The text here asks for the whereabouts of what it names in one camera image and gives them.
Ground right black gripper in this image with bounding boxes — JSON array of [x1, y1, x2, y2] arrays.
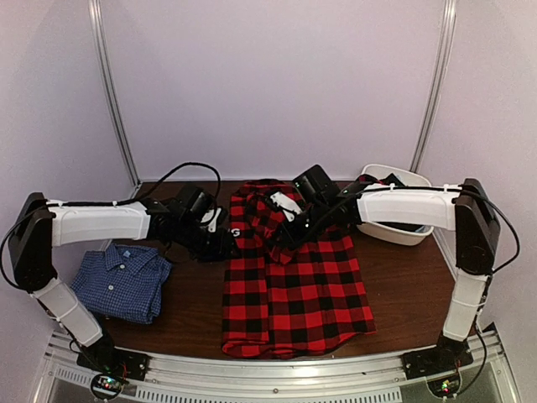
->
[[272, 200, 332, 250]]

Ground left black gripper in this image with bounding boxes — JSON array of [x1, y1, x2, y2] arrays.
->
[[175, 218, 242, 264]]

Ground red black plaid shirt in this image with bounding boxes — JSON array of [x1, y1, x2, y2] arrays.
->
[[222, 179, 376, 359]]

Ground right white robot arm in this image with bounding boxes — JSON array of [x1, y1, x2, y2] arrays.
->
[[268, 165, 500, 371]]

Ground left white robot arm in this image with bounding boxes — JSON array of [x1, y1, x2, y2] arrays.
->
[[1, 185, 239, 373]]

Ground white plastic basin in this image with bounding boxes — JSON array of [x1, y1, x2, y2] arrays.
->
[[357, 164, 434, 246]]

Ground black shirt in basin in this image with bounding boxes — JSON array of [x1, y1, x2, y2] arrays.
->
[[380, 173, 423, 233]]

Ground folded blue checked shirt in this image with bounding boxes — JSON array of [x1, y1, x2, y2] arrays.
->
[[70, 243, 172, 325]]

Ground left circuit board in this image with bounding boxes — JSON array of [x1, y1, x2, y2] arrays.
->
[[90, 374, 128, 400]]

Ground circuit board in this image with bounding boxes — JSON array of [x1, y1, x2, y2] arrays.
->
[[90, 374, 128, 400], [427, 374, 461, 399]]

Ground right circuit board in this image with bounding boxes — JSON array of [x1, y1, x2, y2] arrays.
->
[[427, 374, 461, 399]]

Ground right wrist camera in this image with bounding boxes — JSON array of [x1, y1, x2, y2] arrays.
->
[[269, 191, 303, 222]]

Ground left black cable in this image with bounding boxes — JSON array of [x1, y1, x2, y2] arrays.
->
[[0, 161, 222, 286]]

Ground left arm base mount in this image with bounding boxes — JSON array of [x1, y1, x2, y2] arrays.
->
[[76, 344, 149, 381]]

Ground front aluminium rail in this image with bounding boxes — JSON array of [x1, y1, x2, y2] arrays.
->
[[31, 322, 521, 403]]

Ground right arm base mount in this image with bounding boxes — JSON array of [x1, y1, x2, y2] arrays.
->
[[401, 335, 473, 379]]

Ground right aluminium frame post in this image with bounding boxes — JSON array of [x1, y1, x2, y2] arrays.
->
[[410, 0, 457, 173]]

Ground aluminium frame post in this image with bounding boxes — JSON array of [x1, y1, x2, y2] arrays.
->
[[410, 0, 457, 173], [88, 0, 141, 189]]

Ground left aluminium frame post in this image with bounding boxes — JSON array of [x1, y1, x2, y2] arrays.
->
[[88, 0, 141, 189]]

